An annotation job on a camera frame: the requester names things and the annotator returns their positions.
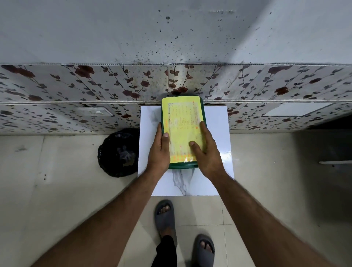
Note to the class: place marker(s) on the person's left forearm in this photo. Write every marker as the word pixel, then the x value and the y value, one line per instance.
pixel 104 228

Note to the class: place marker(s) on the black trousers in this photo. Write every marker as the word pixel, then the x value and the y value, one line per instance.
pixel 165 255

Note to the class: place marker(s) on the person's right hand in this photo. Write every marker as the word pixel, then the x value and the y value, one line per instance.
pixel 210 162

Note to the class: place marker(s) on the green plastic tray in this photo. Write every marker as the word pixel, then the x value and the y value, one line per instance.
pixel 183 165

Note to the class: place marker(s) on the person's left hand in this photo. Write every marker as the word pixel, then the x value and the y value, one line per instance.
pixel 158 159

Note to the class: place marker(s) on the person's foot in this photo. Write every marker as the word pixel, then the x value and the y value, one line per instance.
pixel 206 246
pixel 164 209

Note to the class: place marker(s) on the white wall switch plate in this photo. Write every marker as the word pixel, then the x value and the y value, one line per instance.
pixel 95 111

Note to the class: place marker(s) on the black bin bag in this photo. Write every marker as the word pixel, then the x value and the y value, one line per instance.
pixel 118 154

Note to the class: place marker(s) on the white marble side table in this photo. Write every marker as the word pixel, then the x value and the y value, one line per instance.
pixel 220 154

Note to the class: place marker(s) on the person's right foot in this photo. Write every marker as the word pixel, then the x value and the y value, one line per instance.
pixel 206 246

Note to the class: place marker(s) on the person's left foot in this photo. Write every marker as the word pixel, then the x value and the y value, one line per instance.
pixel 164 209

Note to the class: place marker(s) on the person's right forearm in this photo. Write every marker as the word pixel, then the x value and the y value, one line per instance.
pixel 261 228

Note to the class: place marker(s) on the white bar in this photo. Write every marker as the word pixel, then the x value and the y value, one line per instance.
pixel 335 162

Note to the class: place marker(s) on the grey slipper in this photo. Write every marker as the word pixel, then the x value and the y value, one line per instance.
pixel 165 222
pixel 202 258

